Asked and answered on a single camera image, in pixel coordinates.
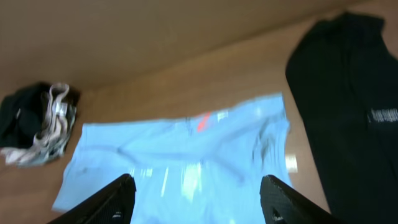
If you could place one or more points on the black shirt on right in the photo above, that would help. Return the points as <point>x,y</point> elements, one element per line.
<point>344,82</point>

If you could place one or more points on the light blue printed t-shirt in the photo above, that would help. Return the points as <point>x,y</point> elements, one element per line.
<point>204,169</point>

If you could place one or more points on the black garment on pile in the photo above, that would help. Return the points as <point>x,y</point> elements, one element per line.
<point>22,114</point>

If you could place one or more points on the beige folded pants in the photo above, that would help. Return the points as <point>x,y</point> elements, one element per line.
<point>37,154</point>

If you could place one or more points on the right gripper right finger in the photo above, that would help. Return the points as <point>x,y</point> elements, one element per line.
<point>282,204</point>

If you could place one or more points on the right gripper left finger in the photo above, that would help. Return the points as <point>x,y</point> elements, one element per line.
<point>113,204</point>

